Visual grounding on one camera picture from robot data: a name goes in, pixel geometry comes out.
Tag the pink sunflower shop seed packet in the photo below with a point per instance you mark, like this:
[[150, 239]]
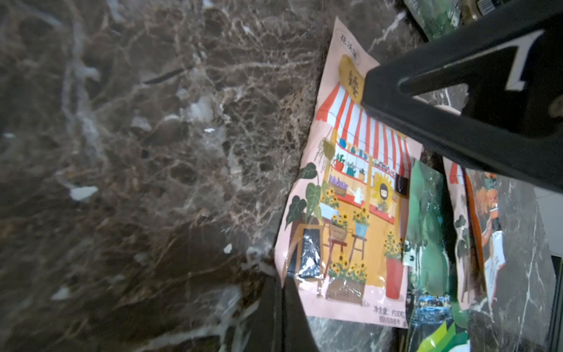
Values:
[[341, 238]]

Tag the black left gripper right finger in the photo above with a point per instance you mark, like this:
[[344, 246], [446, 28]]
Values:
[[487, 96]]

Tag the green vegetable seed packet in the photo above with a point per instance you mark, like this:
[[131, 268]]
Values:
[[436, 18]]

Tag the small dark jar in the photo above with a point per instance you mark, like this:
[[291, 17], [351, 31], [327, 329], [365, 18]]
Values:
[[472, 10]]

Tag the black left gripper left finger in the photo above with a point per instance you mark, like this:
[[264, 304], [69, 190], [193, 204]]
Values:
[[280, 323]]

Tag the green gourd seed packet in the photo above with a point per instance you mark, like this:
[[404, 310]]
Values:
[[435, 320]]

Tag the orange marigold seed packet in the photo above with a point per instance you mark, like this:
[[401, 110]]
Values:
[[482, 192]]

